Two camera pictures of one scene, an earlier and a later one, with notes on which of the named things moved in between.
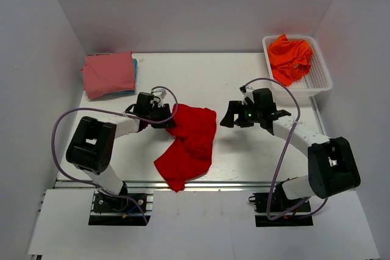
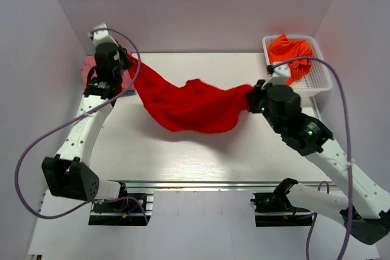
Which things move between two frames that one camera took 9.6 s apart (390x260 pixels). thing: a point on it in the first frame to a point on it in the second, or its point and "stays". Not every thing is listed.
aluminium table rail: x=161 y=185 stays
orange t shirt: x=289 y=59 stays
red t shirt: x=189 y=156 to x=196 y=106
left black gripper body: x=156 y=114 to x=124 y=61
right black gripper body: x=248 y=110 to x=259 y=102
